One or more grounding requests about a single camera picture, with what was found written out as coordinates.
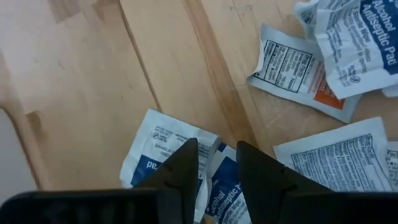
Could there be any alcohol antiseptic pad packet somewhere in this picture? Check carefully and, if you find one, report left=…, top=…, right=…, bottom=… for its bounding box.
left=194, top=142, right=252, bottom=224
left=313, top=0, right=398, bottom=100
left=119, top=108, right=221, bottom=190

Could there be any white packet black print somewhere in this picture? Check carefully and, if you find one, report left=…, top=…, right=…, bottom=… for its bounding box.
left=273, top=116, right=394, bottom=192

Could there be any orange striped white packet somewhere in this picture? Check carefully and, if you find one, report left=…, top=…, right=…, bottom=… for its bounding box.
left=247, top=23, right=363, bottom=124

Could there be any white printed first aid packet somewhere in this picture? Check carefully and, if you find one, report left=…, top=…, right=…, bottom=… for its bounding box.
left=294, top=0, right=323, bottom=41
left=381, top=83, right=398, bottom=99
left=385, top=141, right=398, bottom=192

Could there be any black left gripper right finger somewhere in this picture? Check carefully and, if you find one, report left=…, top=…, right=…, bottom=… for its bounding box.
left=236, top=141, right=332, bottom=224

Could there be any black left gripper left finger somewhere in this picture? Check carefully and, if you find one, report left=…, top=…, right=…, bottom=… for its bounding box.
left=133, top=138, right=200, bottom=224

